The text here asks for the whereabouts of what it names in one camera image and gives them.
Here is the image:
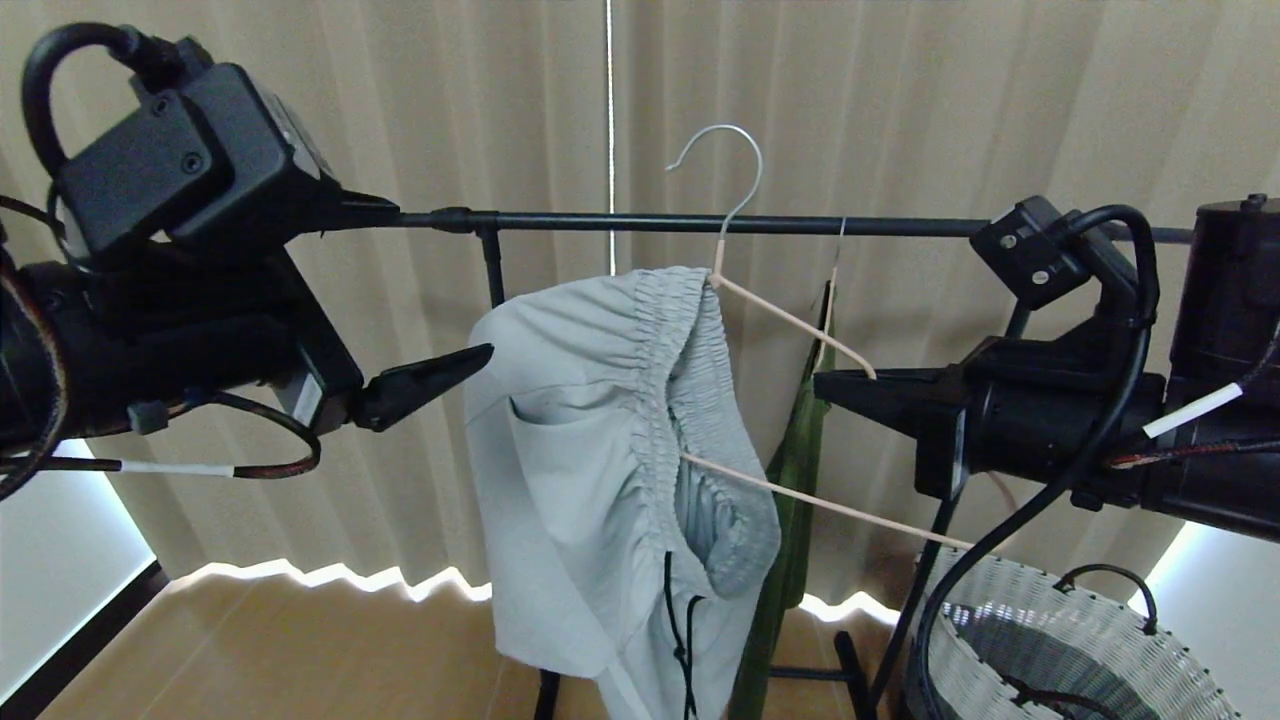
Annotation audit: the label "white laundry basket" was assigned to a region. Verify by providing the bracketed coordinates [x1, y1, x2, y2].
[903, 546, 1243, 720]

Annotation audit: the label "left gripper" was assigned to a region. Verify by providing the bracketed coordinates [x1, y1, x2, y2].
[40, 245, 366, 441]

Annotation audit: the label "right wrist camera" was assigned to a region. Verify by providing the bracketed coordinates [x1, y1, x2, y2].
[968, 195, 1161, 319]

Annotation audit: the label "black clothes rack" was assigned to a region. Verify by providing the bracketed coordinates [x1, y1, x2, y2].
[330, 205, 1196, 720]

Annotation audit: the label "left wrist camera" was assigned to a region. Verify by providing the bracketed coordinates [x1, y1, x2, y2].
[48, 38, 401, 271]

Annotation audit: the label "black cable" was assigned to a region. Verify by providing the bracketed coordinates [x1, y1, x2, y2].
[20, 22, 191, 183]
[0, 390, 323, 481]
[912, 204, 1163, 720]

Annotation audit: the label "beige curtain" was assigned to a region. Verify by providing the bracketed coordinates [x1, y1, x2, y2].
[0, 0, 1280, 626]

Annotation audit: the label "green long-sleeved shirt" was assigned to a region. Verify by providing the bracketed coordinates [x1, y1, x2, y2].
[728, 280, 839, 720]

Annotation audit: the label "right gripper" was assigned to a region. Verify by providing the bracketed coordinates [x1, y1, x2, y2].
[915, 335, 1169, 503]

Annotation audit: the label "pink clothes hanger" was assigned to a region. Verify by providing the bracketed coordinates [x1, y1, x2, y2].
[812, 218, 849, 373]
[665, 124, 973, 551]

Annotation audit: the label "pale grey shorts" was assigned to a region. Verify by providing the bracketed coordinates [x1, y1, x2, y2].
[463, 265, 783, 720]

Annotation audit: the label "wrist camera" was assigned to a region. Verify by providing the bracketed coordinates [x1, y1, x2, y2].
[968, 195, 1161, 319]
[48, 38, 401, 271]

